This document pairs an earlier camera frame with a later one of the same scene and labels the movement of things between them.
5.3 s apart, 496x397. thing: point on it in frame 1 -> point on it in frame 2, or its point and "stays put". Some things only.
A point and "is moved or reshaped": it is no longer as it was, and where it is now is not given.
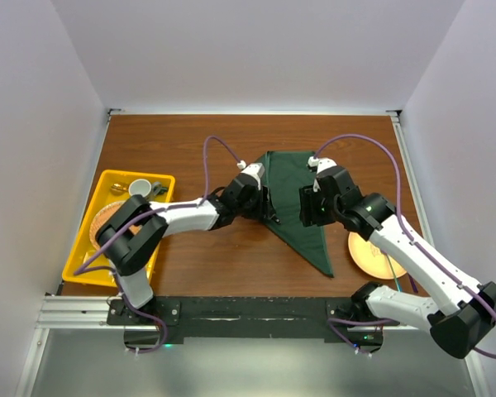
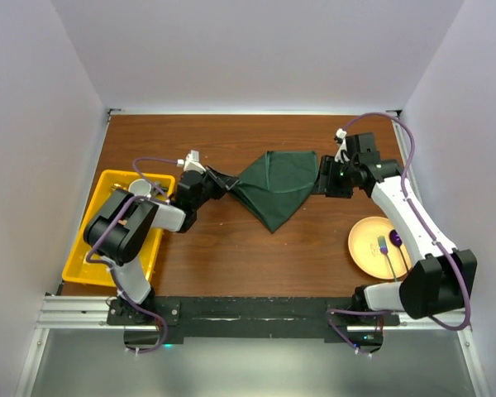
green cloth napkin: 284,174 is moved or reshaped
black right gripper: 308,213 -> 326,183
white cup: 140,187 stays put
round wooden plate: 373,259 stays put
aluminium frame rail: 65,312 stays put
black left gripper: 264,208 -> 221,182
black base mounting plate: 171,318 stays put
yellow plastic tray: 87,261 stays put
